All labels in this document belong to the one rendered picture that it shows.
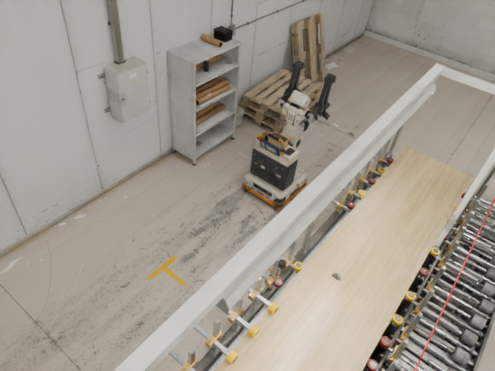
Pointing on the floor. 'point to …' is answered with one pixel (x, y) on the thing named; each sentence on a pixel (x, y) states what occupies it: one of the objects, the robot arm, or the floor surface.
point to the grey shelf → (216, 122)
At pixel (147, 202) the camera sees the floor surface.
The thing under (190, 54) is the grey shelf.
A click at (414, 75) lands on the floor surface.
